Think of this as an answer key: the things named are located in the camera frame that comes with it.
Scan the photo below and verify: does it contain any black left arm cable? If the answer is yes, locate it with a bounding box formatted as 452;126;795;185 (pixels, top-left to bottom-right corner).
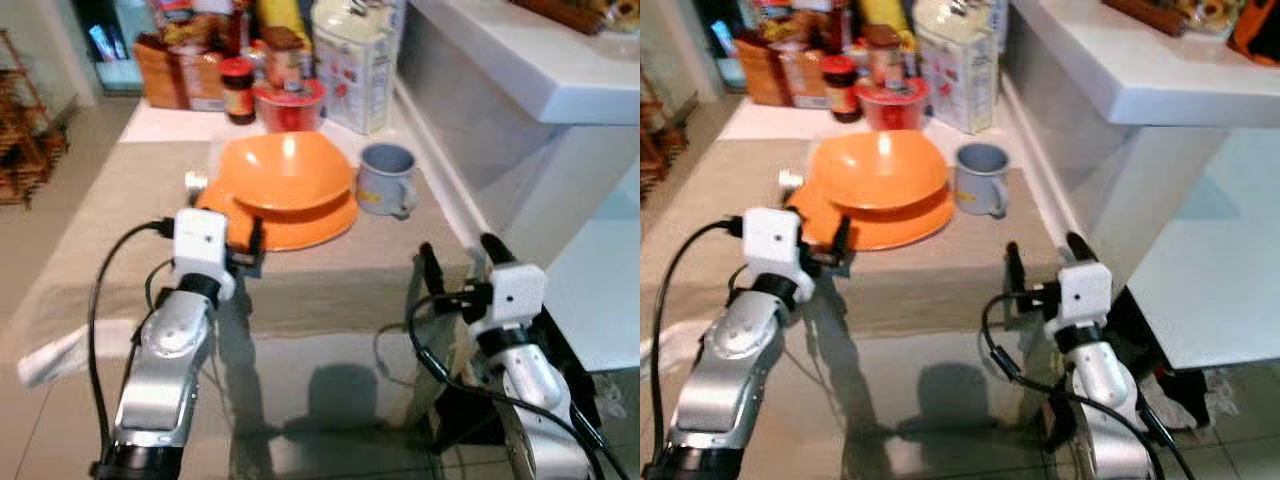
86;218;177;473
648;218;747;473

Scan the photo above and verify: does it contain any red lidded plastic tub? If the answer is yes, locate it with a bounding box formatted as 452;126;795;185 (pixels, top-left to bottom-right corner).
251;77;328;135
852;77;932;134

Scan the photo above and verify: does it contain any orange and black object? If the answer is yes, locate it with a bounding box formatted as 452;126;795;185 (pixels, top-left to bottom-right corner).
1229;0;1280;67

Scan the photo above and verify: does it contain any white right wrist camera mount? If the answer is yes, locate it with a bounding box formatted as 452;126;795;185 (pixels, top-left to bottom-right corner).
1044;260;1115;338
468;262;549;338

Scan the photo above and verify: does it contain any dark jar with red lid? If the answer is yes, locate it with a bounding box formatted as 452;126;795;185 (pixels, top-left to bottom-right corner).
821;54;862;124
218;56;258;127

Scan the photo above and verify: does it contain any white carton with red print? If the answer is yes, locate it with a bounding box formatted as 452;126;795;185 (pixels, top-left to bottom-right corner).
311;0;402;137
914;0;1002;137

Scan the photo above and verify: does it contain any wooden rack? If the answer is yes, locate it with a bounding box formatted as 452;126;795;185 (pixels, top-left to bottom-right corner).
640;68;674;207
0;28;72;210

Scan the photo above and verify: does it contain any grey mug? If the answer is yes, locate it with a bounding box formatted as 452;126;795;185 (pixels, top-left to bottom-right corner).
952;141;1012;220
355;142;420;220

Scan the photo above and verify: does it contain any brown cardboard box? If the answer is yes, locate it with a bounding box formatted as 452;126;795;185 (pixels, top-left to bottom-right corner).
132;34;227;112
734;34;832;110

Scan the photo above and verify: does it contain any brown wooden board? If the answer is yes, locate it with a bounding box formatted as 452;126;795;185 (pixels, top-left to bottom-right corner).
1099;0;1192;40
508;0;607;37

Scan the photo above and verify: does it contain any yellow bag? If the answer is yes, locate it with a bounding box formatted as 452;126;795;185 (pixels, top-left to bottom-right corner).
254;0;314;53
857;0;917;51

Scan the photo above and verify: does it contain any orange bowl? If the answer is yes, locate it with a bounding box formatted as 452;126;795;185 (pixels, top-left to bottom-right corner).
811;129;950;212
218;131;357;214

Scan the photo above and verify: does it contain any beige table cloth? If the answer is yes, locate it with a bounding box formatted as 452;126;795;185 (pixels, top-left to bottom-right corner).
640;138;1063;339
0;138;477;343

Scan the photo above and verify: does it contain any orange plate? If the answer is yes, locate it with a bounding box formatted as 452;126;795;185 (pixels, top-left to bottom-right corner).
787;184;957;253
196;184;360;253

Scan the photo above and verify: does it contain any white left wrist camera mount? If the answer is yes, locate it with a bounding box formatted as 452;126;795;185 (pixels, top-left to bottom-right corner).
172;208;237;301
742;206;817;301

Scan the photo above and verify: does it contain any white counter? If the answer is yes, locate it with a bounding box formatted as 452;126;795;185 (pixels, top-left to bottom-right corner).
1004;0;1280;373
398;0;641;373

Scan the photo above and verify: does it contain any jar with brown lid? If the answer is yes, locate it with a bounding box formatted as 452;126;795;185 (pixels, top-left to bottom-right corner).
261;27;307;91
864;24;907;87

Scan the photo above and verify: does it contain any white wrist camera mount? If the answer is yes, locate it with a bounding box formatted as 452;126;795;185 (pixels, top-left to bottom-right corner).
172;208;237;301
468;262;549;338
1044;260;1115;338
742;206;817;301

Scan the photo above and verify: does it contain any dark shelf unit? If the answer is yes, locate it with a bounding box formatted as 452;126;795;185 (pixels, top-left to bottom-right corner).
690;0;747;92
72;0;152;97

